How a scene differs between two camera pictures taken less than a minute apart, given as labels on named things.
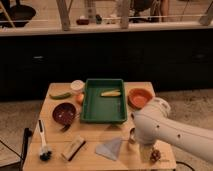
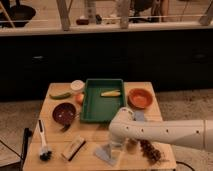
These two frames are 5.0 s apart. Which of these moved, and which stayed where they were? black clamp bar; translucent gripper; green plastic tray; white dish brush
Moved: translucent gripper
Stayed: green plastic tray; black clamp bar; white dish brush
